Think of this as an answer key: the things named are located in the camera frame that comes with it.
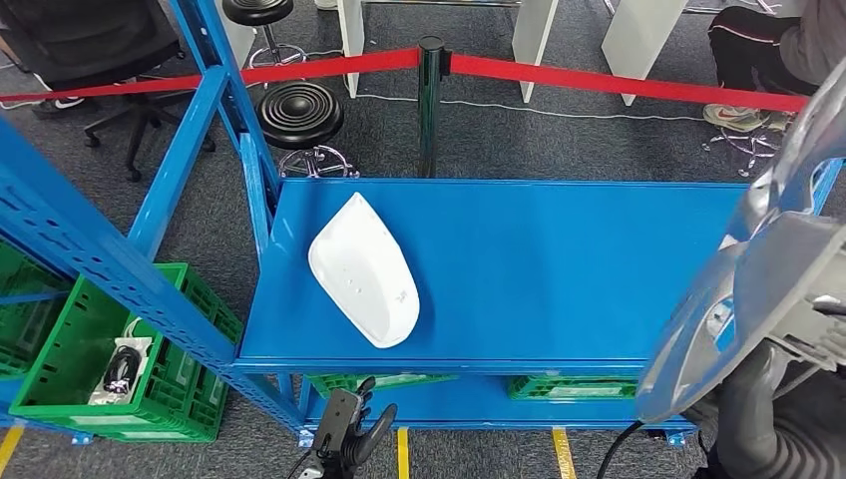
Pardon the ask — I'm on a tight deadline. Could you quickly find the silver plastic wheel hubcap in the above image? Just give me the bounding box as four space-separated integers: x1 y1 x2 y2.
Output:
635 56 846 424

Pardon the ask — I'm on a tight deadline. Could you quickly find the white plastic mirror cover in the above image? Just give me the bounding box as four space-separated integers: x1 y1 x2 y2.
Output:
307 192 421 349

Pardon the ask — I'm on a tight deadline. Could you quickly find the black office chair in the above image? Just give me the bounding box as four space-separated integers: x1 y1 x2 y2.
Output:
0 0 218 183

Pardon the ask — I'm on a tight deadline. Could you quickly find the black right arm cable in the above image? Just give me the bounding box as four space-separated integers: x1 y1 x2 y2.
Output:
595 419 645 479

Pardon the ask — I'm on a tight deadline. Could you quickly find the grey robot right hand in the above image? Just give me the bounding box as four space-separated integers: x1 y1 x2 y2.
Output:
716 343 846 464

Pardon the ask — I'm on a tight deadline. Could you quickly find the yellow floor tape square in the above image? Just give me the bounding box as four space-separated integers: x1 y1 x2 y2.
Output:
0 422 26 474
396 428 578 479

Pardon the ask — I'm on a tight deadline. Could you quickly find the black ribbed round stool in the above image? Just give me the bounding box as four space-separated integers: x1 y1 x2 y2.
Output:
255 81 361 180

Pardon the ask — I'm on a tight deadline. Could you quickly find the green plastic crate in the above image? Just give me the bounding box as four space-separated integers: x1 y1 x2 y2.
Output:
0 240 74 378
306 373 459 398
507 375 639 401
9 262 244 431
99 366 230 443

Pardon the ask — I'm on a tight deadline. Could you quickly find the person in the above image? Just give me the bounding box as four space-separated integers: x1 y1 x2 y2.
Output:
702 0 846 134
29 94 87 121

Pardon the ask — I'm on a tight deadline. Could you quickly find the white part with black cable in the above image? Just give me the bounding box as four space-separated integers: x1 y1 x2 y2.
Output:
87 316 155 406

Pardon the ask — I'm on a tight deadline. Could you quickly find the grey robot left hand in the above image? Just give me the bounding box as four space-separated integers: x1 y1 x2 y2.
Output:
310 376 399 479

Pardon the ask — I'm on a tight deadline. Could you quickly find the white floor cable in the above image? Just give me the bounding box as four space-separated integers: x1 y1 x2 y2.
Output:
356 92 705 124

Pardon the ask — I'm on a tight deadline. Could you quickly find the dark green stanchion post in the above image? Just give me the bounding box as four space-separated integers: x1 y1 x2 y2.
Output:
417 36 453 180

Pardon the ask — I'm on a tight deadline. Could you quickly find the chrome stool base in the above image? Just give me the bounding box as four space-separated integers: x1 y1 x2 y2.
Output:
701 125 788 179

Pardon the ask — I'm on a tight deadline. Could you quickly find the black stool with chrome ring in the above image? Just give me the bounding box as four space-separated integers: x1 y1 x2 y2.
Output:
221 0 308 68

